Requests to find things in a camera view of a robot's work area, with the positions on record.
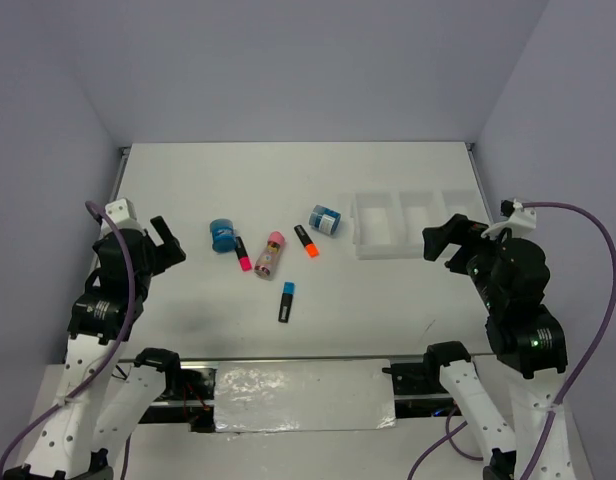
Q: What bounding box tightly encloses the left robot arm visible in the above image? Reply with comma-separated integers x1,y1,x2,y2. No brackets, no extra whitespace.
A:
0,213,186,479

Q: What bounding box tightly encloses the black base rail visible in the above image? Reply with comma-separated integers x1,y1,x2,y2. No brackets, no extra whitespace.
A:
137,357,464,434

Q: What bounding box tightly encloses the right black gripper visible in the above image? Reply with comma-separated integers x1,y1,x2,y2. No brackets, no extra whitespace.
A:
422,209,503,306

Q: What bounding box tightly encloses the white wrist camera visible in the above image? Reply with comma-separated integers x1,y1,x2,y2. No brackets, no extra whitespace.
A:
105,198,140,229
481,198,537,240

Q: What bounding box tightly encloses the pink highlighter marker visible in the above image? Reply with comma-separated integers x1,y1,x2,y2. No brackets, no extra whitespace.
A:
235,236,252,272

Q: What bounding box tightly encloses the orange highlighter marker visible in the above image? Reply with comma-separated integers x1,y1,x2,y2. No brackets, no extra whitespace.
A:
294,224,319,258

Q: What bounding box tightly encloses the blue slime jar labelled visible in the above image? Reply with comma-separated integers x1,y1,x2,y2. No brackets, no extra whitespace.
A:
308,205,341,237

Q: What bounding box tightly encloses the silver foil sheet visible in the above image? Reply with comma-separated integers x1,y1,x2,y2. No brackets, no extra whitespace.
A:
214,359,396,433

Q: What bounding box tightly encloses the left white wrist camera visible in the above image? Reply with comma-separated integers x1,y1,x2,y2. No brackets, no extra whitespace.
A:
105,198,140,229

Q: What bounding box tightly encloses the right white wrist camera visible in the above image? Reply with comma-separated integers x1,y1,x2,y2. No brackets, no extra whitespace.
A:
481,198,537,240

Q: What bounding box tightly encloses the blue highlighter marker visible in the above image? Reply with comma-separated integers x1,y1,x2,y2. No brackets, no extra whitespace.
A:
278,282,295,323

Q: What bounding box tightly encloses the pink capped crayon bottle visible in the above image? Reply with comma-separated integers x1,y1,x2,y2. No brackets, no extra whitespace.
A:
254,231,285,279

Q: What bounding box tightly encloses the white three-compartment tray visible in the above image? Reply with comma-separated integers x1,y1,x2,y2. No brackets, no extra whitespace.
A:
351,188,489,260

